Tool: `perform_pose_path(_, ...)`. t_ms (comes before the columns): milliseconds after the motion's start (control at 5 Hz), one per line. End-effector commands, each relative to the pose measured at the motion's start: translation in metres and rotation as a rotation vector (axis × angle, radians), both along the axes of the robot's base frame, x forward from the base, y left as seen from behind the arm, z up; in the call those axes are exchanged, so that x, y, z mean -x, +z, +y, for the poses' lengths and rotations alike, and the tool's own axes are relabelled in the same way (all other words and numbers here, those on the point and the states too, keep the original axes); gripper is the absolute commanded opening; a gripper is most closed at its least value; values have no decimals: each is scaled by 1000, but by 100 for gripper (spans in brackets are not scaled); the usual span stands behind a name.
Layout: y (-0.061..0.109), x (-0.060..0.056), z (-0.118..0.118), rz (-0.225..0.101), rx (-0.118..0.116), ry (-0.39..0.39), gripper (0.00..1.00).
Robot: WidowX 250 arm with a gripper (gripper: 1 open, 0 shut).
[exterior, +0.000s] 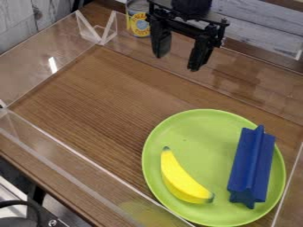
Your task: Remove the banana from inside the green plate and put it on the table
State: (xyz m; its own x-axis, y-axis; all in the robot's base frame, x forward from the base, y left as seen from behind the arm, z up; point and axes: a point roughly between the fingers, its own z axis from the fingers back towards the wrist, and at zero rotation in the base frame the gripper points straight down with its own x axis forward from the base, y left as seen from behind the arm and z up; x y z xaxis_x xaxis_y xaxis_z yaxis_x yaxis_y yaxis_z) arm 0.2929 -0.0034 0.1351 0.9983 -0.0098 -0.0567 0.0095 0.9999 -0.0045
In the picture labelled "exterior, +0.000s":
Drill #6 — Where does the yellow toy banana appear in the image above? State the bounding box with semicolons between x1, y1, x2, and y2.
160;146;214;204

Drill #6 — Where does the clear acrylic corner bracket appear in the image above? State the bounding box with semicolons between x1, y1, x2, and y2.
74;11;118;46

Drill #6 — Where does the blue star-shaped block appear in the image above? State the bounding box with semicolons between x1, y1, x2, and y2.
226;125;276;209

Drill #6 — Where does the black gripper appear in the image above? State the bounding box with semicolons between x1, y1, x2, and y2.
146;0;229;72

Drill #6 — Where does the black cable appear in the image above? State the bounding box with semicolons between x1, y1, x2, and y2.
0;200;45;227

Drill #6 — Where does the clear acrylic front wall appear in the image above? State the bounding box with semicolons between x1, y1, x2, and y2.
0;108;193;227

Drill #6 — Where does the green round plate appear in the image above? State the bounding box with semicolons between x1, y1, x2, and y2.
141;109;286;227

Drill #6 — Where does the yellow labelled tin can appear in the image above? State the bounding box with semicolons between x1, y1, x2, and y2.
125;0;150;38

